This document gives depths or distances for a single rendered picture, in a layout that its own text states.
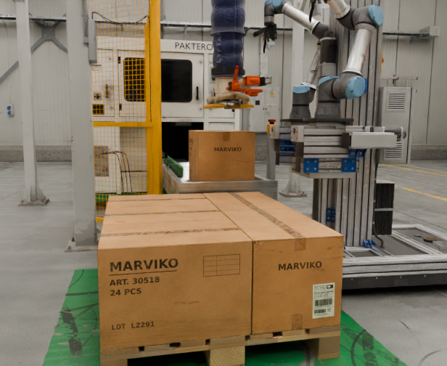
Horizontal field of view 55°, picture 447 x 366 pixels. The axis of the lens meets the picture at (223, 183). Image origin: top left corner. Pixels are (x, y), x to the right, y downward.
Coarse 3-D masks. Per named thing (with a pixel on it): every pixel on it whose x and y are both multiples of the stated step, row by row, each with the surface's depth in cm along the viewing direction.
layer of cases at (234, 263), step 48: (240, 192) 290; (144, 240) 170; (192, 240) 171; (240, 240) 171; (288, 240) 175; (336, 240) 180; (144, 288) 165; (192, 288) 169; (240, 288) 174; (288, 288) 178; (336, 288) 183; (144, 336) 167; (192, 336) 172
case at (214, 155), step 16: (192, 144) 326; (208, 144) 296; (224, 144) 298; (240, 144) 300; (192, 160) 328; (208, 160) 297; (224, 160) 299; (240, 160) 301; (192, 176) 330; (208, 176) 299; (224, 176) 301; (240, 176) 303
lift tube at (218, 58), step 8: (216, 8) 285; (224, 8) 282; (224, 32) 284; (232, 32) 285; (216, 40) 289; (224, 40) 286; (232, 40) 286; (240, 40) 291; (216, 48) 289; (224, 48) 286; (232, 48) 286; (240, 48) 290; (216, 56) 290; (224, 56) 287; (232, 56) 287; (240, 56) 292; (216, 64) 290; (224, 64) 287; (232, 64) 287; (240, 64) 291
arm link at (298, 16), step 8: (272, 0) 291; (280, 0) 289; (280, 8) 292; (288, 8) 289; (296, 8) 289; (288, 16) 292; (296, 16) 288; (304, 16) 287; (304, 24) 288; (312, 24) 285; (320, 24) 283; (312, 32) 287; (320, 32) 283
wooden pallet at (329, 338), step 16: (240, 336) 176; (256, 336) 178; (272, 336) 179; (288, 336) 181; (304, 336) 183; (320, 336) 184; (336, 336) 186; (112, 352) 165; (128, 352) 167; (144, 352) 168; (160, 352) 170; (176, 352) 171; (208, 352) 178; (224, 352) 176; (240, 352) 177; (320, 352) 186; (336, 352) 187
